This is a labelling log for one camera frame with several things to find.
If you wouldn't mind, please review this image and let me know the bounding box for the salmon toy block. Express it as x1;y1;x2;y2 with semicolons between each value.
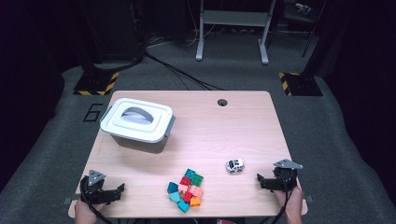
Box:
189;185;204;198

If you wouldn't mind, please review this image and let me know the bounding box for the black cabinet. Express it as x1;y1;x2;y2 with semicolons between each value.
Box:
78;0;146;63

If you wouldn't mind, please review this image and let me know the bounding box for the grey device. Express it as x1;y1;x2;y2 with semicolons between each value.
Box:
293;2;312;15

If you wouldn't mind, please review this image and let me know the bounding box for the cyan toy block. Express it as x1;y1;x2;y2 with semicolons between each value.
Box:
177;200;191;214

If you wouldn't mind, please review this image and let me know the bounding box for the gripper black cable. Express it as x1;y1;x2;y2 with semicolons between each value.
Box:
260;174;295;224
79;176;113;224

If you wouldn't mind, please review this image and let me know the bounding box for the white toy car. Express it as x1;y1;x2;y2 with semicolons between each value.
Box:
225;158;246;175

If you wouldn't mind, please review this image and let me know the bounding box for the transparent grey storage box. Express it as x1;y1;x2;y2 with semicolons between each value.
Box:
100;105;177;155

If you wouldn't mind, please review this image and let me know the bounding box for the white lid with grey handle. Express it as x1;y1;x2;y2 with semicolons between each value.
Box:
99;97;177;144

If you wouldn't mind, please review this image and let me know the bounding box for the black floor cable bundle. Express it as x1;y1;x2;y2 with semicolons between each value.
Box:
144;50;226;91

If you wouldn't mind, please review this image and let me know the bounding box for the black striped stand base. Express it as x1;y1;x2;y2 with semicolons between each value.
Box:
73;71;120;97
278;72;324;97

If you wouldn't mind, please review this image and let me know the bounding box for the green toy block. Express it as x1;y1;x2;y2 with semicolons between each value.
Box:
191;174;205;187

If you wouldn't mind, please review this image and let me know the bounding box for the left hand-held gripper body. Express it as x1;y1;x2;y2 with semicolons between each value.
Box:
79;169;108;205

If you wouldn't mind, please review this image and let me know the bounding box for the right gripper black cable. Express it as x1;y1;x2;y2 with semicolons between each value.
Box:
260;174;295;224

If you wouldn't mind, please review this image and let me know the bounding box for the person's left hand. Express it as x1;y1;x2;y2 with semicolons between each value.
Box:
74;200;106;224

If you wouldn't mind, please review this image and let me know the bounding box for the grey metal stand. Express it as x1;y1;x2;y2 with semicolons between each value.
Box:
195;0;277;65

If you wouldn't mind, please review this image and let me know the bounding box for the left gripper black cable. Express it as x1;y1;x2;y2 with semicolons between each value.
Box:
79;176;113;224

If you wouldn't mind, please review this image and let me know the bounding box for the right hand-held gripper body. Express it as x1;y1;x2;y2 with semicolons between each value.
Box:
273;159;304;192

